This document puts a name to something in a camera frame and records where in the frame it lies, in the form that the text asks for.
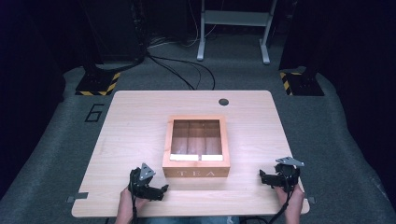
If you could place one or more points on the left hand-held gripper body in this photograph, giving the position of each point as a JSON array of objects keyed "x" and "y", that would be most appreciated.
[{"x": 140, "y": 186}]

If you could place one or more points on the person's left hand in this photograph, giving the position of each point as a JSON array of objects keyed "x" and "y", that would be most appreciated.
[{"x": 128, "y": 202}]

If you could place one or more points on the wooden tea box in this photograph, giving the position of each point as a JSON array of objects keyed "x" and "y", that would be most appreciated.
[{"x": 196, "y": 169}]

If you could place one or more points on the black base with hazard tape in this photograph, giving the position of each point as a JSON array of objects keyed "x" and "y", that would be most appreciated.
[
  {"x": 97, "y": 84},
  {"x": 303, "y": 84}
]

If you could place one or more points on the person's right hand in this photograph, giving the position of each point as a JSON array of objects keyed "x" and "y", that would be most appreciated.
[{"x": 291, "y": 199}]

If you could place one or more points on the grey tape strip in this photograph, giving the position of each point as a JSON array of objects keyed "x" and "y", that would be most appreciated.
[
  {"x": 77, "y": 197},
  {"x": 311, "y": 200}
]

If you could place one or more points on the white metal stand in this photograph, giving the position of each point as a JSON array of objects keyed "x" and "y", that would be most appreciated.
[{"x": 236, "y": 18}]

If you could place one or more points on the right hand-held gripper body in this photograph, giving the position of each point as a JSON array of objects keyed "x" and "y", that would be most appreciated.
[{"x": 288, "y": 174}]

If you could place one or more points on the white tea bag packet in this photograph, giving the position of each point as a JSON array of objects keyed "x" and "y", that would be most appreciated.
[
  {"x": 184, "y": 157},
  {"x": 212, "y": 157}
]

